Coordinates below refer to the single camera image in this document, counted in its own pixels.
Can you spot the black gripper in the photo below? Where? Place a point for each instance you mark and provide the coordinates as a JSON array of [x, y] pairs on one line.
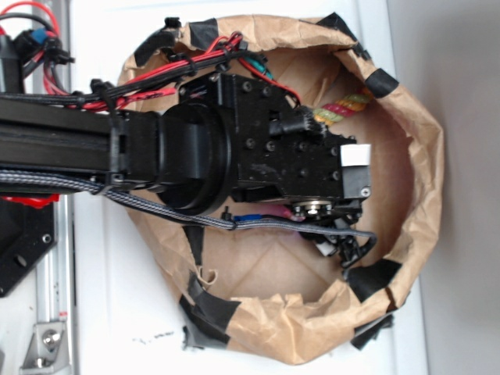
[[242, 139]]

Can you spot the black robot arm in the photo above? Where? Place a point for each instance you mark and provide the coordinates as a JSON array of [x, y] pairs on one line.
[[130, 157]]

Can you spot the crumpled brown paper bag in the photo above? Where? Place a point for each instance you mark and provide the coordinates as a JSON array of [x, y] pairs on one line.
[[270, 292]]

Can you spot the multicoloured twisted rope toy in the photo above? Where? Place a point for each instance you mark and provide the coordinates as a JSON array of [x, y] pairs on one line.
[[332, 113]]

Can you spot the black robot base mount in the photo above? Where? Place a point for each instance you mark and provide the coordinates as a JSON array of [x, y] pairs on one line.
[[27, 234]]

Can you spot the aluminium extrusion rail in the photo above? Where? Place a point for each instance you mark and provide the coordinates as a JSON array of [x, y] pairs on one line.
[[53, 345]]

